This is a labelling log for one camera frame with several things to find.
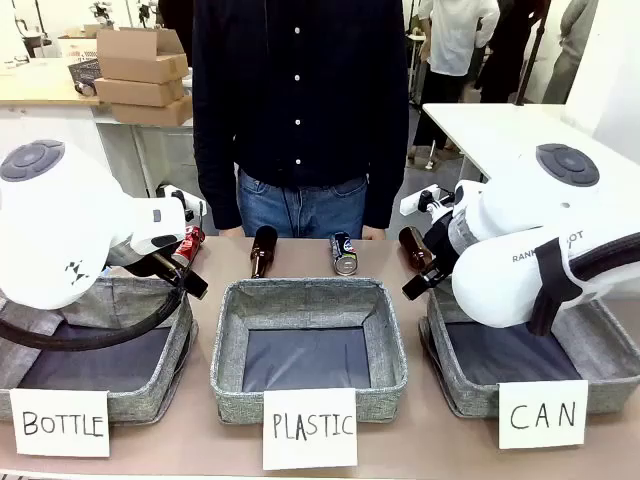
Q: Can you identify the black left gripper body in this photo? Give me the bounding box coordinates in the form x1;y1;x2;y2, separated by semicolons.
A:
106;240;169;281

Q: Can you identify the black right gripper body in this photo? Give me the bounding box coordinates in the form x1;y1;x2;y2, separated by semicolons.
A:
423;214;462;281

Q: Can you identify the brown glass bottle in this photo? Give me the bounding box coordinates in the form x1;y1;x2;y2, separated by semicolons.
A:
398;226;434;272
249;224;279;279

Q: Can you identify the crushed red can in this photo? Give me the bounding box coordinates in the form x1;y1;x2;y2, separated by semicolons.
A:
171;224;207;267

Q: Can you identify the crushed black silver can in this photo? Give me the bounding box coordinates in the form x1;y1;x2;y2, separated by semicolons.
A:
329;231;361;276

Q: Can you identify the person's left forearm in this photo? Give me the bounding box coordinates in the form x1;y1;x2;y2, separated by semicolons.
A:
365;114;410;231

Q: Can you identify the person's right forearm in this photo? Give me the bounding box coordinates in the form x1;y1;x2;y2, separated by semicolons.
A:
192;114;242;232

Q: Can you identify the grey fabric basket labelled plastic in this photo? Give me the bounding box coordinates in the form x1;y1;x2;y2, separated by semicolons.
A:
209;277;409;425

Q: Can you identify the grey fabric basket labelled can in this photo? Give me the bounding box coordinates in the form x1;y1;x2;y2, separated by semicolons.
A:
418;284;640;419

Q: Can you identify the grey fabric basket labelled bottle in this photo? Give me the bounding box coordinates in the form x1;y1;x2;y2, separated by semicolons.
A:
0;274;200;426

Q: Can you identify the paper sign CAN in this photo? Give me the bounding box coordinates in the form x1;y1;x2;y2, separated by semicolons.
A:
497;379;590;451

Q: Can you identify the white table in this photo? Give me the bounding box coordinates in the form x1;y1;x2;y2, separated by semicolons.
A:
421;102;640;182

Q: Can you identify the flat cardboard box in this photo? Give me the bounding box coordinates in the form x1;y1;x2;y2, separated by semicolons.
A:
94;76;186;108
110;94;194;127

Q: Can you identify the paper sign PLASTIC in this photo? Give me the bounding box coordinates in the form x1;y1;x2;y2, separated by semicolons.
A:
262;387;359;472

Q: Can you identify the paper sign BOTTLE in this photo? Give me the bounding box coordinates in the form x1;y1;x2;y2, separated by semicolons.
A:
9;388;111;459

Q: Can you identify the bystander in white shirt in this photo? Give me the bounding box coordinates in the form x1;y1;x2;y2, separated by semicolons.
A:
412;0;501;162

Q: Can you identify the bystander in dark clothes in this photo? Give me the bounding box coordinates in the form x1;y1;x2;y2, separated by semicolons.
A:
473;0;540;105

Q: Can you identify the open cardboard box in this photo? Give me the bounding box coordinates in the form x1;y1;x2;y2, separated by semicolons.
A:
95;26;191;85

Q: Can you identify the person in dark shirt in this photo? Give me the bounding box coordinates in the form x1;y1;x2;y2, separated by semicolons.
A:
191;0;410;240

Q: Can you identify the white box with print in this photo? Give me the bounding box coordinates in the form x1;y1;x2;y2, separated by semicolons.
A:
57;35;99;61

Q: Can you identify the bystander in grey clothes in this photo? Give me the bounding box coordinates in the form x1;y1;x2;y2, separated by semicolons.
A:
541;0;600;106

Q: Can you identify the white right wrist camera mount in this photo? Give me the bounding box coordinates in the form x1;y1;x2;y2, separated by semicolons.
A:
399;184;457;217

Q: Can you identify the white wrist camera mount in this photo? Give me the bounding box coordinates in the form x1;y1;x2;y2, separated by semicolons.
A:
156;183;208;224
399;184;457;217

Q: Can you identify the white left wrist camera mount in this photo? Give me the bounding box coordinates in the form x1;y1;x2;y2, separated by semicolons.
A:
156;183;208;224

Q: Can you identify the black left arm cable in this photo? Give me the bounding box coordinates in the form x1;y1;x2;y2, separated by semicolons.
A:
0;287;187;352

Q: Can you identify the black strap on arm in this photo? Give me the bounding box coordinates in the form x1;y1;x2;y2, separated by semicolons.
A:
526;237;577;337

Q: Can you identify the black wire basket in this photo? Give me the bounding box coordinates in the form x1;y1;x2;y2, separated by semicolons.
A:
66;58;102;97

